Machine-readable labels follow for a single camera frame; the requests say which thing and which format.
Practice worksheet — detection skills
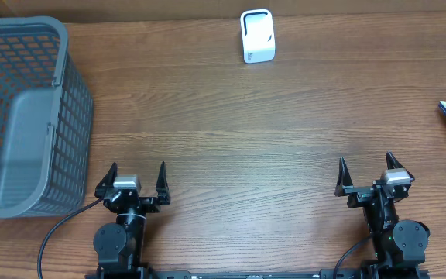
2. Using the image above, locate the grey plastic shopping basket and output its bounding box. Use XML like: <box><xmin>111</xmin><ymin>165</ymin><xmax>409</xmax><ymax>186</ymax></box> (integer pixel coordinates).
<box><xmin>0</xmin><ymin>16</ymin><xmax>94</xmax><ymax>219</ymax></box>

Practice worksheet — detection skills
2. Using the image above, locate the white barcode scanner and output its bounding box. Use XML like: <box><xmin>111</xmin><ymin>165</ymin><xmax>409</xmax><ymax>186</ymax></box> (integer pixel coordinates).
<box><xmin>240</xmin><ymin>9</ymin><xmax>276</xmax><ymax>64</ymax></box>

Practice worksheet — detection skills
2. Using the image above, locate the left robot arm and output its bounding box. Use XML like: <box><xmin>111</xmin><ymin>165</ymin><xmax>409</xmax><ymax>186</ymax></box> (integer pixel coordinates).
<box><xmin>93</xmin><ymin>163</ymin><xmax>171</xmax><ymax>279</ymax></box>

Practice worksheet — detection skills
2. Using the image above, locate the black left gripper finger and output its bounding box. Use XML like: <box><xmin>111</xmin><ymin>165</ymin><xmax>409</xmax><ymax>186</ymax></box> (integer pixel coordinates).
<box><xmin>156</xmin><ymin>161</ymin><xmax>171</xmax><ymax>205</ymax></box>
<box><xmin>94</xmin><ymin>162</ymin><xmax>118</xmax><ymax>199</ymax></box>

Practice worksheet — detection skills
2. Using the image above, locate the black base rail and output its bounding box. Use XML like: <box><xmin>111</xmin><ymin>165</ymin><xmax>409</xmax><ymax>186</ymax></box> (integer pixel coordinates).
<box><xmin>84</xmin><ymin>268</ymin><xmax>431</xmax><ymax>279</ymax></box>

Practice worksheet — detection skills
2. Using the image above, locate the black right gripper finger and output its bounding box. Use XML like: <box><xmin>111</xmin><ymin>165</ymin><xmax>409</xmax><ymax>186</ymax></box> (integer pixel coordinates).
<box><xmin>386</xmin><ymin>151</ymin><xmax>403</xmax><ymax>169</ymax></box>
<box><xmin>334</xmin><ymin>157</ymin><xmax>354</xmax><ymax>197</ymax></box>

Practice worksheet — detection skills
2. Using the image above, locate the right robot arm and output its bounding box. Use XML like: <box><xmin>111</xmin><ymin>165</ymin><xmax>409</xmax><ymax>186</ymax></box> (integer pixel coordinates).
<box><xmin>331</xmin><ymin>151</ymin><xmax>431</xmax><ymax>278</ymax></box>

